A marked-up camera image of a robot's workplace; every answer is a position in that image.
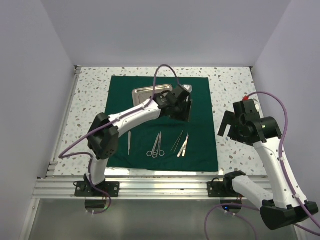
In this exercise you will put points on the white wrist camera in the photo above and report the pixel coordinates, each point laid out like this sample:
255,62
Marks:
188,87
257,105

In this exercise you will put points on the aluminium mounting rail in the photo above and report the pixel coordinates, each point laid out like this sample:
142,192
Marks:
132,187

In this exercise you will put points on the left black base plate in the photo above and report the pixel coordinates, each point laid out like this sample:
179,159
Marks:
84,189

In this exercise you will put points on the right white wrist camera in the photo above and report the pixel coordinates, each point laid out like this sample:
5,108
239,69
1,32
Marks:
257,105

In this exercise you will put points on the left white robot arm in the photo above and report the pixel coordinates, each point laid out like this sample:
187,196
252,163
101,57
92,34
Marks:
106,130

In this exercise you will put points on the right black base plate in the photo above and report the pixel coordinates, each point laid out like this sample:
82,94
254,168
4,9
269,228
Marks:
219,189

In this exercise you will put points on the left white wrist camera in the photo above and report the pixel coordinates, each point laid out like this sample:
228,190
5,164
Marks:
188,87

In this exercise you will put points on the thin pointed steel tweezers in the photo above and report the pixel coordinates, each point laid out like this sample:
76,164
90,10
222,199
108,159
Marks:
174,147

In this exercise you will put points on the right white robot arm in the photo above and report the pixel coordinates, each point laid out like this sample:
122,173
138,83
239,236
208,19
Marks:
286,204

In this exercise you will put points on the steel surgical scissors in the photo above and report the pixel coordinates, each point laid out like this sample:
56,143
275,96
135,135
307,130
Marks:
159,152

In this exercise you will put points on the steel ring-handled clamp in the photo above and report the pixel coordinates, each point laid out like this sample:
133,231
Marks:
153,147

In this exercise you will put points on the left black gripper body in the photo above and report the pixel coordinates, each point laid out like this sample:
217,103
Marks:
181,111

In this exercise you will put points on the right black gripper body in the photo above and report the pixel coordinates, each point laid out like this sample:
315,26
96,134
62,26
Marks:
238,134

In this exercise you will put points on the green surgical drape cloth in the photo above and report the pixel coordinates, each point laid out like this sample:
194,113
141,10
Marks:
201,149

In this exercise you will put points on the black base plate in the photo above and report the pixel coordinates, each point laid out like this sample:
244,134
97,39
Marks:
219,189
84,189

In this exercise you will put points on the steel scalpel handle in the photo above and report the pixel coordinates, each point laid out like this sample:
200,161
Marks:
129,142

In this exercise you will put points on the stainless steel instrument tray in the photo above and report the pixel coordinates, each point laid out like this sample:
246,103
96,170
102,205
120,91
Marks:
140,95

